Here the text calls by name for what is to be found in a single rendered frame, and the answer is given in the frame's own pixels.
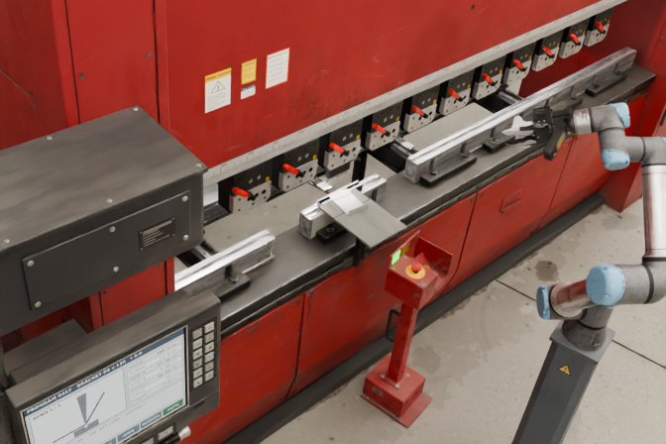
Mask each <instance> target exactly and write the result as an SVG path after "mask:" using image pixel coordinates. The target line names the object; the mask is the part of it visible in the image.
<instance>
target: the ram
mask: <svg viewBox="0 0 666 444"><path fill-rule="evenodd" d="M601 1H603V0H166V48H167V78H168V107H169V133H170V134H171V135H172V136H174V137H175V138H176V139H177V140H178V141H179V142H180V143H181V144H183V145H184V146H185V147H186V148H187V149H188V150H189V151H190V152H191V153H193V154H194V155H195V156H196V157H197V158H198V159H199V160H200V161H202V162H203V163H204V164H205V165H206V166H207V167H208V169H211V168H214V167H217V166H220V165H222V164H224V163H227V162H229V161H231V160H234V159H236V158H237V157H240V156H242V155H244V154H247V153H249V152H251V151H254V150H256V149H258V148H261V147H263V146H265V145H268V144H270V143H272V142H275V141H277V140H279V139H282V138H284V137H286V136H288V135H291V134H293V133H295V132H298V131H300V130H302V129H305V128H307V127H309V126H312V125H314V124H316V123H319V122H321V121H323V120H326V119H328V118H330V117H333V116H335V115H337V114H340V113H342V112H344V111H347V110H349V109H351V108H354V107H356V106H358V105H361V104H363V103H365V102H368V101H370V100H372V99H375V98H377V97H379V96H382V95H384V94H386V93H389V92H391V91H393V90H396V89H398V88H400V87H403V86H405V85H406V84H409V83H411V82H413V81H416V80H418V79H420V78H423V77H425V76H427V75H430V74H432V73H434V72H436V71H439V70H441V69H443V68H446V67H448V66H450V65H453V64H455V63H457V62H460V61H462V60H464V59H467V58H469V57H471V56H475V55H477V54H480V53H482V52H484V51H487V50H489V49H491V48H494V47H496V46H498V45H501V44H503V43H505V42H508V41H510V40H512V39H515V38H517V37H519V36H522V35H524V34H526V33H529V32H531V31H533V30H536V29H538V28H540V27H543V26H545V25H547V24H550V23H552V22H554V21H557V20H559V19H561V18H564V17H566V16H568V15H571V14H573V13H575V12H577V11H580V10H582V9H584V8H587V7H589V6H591V5H594V4H596V3H598V2H601ZM624 1H627V0H615V1H613V2H611V3H609V4H607V5H605V6H603V7H600V8H598V9H596V10H594V11H591V12H589V13H587V14H584V15H582V16H580V17H578V18H575V19H573V20H571V21H568V22H566V23H564V24H561V25H559V26H557V27H555V28H552V29H550V30H548V31H545V32H543V33H541V34H539V35H536V36H534V37H532V38H529V39H527V40H525V41H523V42H520V43H518V44H516V45H513V46H511V47H509V48H507V49H504V50H502V51H500V52H497V53H495V54H493V55H489V56H487V57H485V58H482V59H480V60H478V61H476V62H473V63H471V64H469V65H466V66H464V67H462V68H460V69H457V70H455V71H453V72H450V73H448V74H446V75H444V76H441V77H439V78H437V79H434V80H432V81H430V82H427V83H425V84H423V85H421V86H418V87H416V88H414V89H411V90H409V91H407V92H405V93H402V94H400V95H398V96H396V97H394V98H392V99H390V100H387V101H385V102H383V103H380V104H378V105H376V106H374V107H371V108H369V109H367V110H364V111H362V112H360V113H358V114H355V115H353V116H351V117H348V118H346V119H344V120H342V121H339V122H337V123H335V124H332V125H330V126H328V127H326V128H323V129H321V130H319V131H316V132H314V133H312V134H309V135H307V136H305V137H303V138H300V139H298V140H296V141H293V142H291V143H289V144H287V145H284V146H282V147H280V148H277V149H275V150H273V151H271V152H268V153H266V154H264V155H261V156H259V157H257V158H255V159H252V160H250V161H248V162H245V163H243V164H241V165H239V166H235V167H233V168H230V169H228V170H226V171H224V172H221V173H219V174H217V175H214V176H212V177H210V178H208V179H205V180H203V188H204V187H207V186H209V185H211V184H214V183H216V182H218V181H220V180H223V179H225V178H227V177H229V176H232V175H234V174H236V173H238V172H241V171H243V170H245V169H247V168H250V167H253V166H255V165H258V164H260V163H262V162H264V161H267V160H269V159H271V158H273V157H276V156H278V155H280V154H282V153H285V152H287V151H289V150H291V149H294V148H296V147H298V146H300V145H303V144H305V143H307V142H309V141H312V140H314V139H316V138H318V137H321V136H323V135H325V134H328V133H330V132H332V131H334V130H337V129H339V128H341V127H343V126H346V125H348V124H350V123H352V122H355V121H357V120H359V119H361V118H364V117H366V116H368V115H370V114H373V113H375V112H377V111H379V110H382V109H384V108H386V107H388V106H391V105H392V104H394V103H396V102H399V101H401V100H403V99H405V98H408V97H410V96H412V95H414V94H417V93H419V92H421V91H423V90H426V89H428V88H430V87H432V86H435V85H437V84H439V83H442V82H444V81H446V80H448V79H451V78H453V77H455V76H457V75H460V74H462V73H464V72H466V71H469V70H471V69H473V68H475V67H478V66H480V65H482V64H484V63H487V62H489V61H491V60H493V59H496V58H498V57H500V56H504V55H506V54H508V53H510V52H513V51H515V50H517V49H519V48H522V47H524V46H526V45H528V44H531V43H533V42H535V41H537V40H540V39H542V38H544V37H546V36H549V35H551V34H553V33H556V32H558V31H560V30H562V29H565V28H567V27H569V26H571V25H574V24H576V23H578V22H580V21H583V20H585V19H587V18H589V17H592V16H594V15H596V14H598V13H601V12H603V11H604V10H606V9H609V8H611V7H613V6H615V5H618V4H620V3H622V2H624ZM287 48H290V49H289V63H288V77H287V82H284V83H281V84H279V85H276V86H273V87H271V88H268V89H266V90H265V88H266V69H267V55H270V54H272V53H275V52H278V51H281V50H284V49H287ZM253 59H257V61H256V80H253V81H250V82H248V83H245V84H242V63H244V62H247V61H250V60H253ZM230 67H231V94H230V104H228V105H225V106H222V107H220V108H217V109H214V110H212V111H209V112H207V113H205V76H208V75H210V74H213V73H216V72H219V71H222V70H225V69H228V68H230ZM253 84H256V85H255V94H254V95H251V96H248V97H246V98H243V99H241V89H242V88H245V87H248V86H250V85H253Z"/></svg>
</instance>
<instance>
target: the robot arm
mask: <svg viewBox="0 0 666 444"><path fill-rule="evenodd" d="M544 108H546V109H544ZM538 109H544V110H538ZM588 109H589V110H588ZM537 110H538V111H537ZM532 118H533V122H534V124H532V123H531V122H524V121H523V120H522V118H521V117H520V116H515V117H514V118H513V122H512V127H511V128H510V129H507V130H504V131H502V133H503V134H504V135H507V136H513V135H515V140H510V141H507V142H505V143H506V144H507V145H511V146H534V145H539V144H542V143H545V142H548V141H549V142H548V144H547V146H546V147H545V148H544V151H543V155H544V159H546V160H548V161H553V159H554V158H555V156H556V154H557V152H558V150H559V148H560V146H561V145H562V143H563V141H564V139H565V137H566V136H567V134H568V132H569V131H568V130H571V132H572V135H576V133H578V135H583V134H590V133H596V132H598V137H599V143H600V150H601V157H602V161H603V166H604V168H606V169H609V170H616V169H623V168H626V167H628V166H629V162H632V163H641V176H642V197H643V218H644V238H645V254H644V255H643V256H642V264H600V265H595V266H593V267H592V268H591V269H590V270H589V273H588V275H587V278H586V279H584V280H581V281H578V282H575V283H571V282H560V283H557V284H552V285H547V284H545V285H541V286H540V287H539V288H538V289H537V293H536V305H537V311H538V314H539V316H540V318H541V319H543V320H565V321H564V323H563V325H562V334H563V336H564V337H565V339H566V340H567V341H568V342H569V343H570V344H571V345H573V346H575V347H576V348H579V349H581V350H586V351H595V350H598V349H600V348H602V347H603V345H604V343H605V342H606V339H607V324H608V322H609V319H610V317H611V314H612V312H613V309H614V308H615V307H616V306H618V305H623V304H652V303H655V302H657V301H659V300H661V299H662V298H663V297H665V296H666V138H662V137H627V136H626V135H625V133H624V129H625V128H627V127H629V126H630V119H629V112H628V107H627V105H626V104H625V103H616V104H609V105H603V106H597V107H591V108H585V109H579V110H575V112H573V111H572V108H571V106H567V109H565V110H558V111H553V110H552V109H551V107H550V106H547V107H540V108H534V109H533V114H532Z"/></svg>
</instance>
